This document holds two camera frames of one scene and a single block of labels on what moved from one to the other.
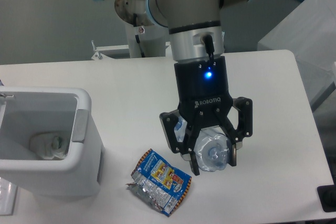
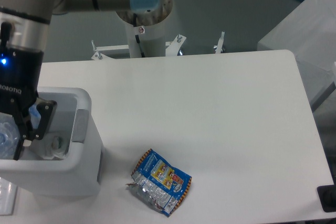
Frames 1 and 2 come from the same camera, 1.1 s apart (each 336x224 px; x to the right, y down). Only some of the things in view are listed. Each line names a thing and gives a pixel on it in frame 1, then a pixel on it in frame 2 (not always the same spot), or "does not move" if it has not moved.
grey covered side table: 308,32 does not move
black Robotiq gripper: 204,101 to 20,73
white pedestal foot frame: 100,55 does not move
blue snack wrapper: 159,182 does not move
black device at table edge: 327,194 does not move
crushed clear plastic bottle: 212,146 to 10,136
